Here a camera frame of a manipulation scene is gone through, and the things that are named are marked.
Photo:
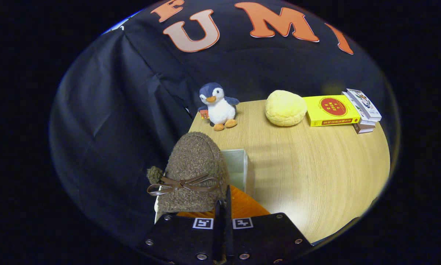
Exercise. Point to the brown fuzzy shoe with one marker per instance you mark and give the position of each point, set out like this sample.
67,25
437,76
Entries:
194,158

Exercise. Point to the penguin plush toy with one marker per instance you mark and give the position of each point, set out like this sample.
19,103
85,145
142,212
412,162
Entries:
220,110

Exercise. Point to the yellow bread plush toy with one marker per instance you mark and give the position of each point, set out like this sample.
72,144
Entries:
284,108

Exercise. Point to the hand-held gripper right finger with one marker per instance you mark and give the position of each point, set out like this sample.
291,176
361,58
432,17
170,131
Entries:
228,235

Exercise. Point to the yellow book with red circle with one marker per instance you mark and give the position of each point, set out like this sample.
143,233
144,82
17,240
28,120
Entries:
330,106

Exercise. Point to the beige fabric storage box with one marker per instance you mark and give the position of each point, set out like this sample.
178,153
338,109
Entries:
237,162

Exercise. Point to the thin brown book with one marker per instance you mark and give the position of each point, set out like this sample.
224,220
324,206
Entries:
363,129

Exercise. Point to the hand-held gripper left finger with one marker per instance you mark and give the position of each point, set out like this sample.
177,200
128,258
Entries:
216,239

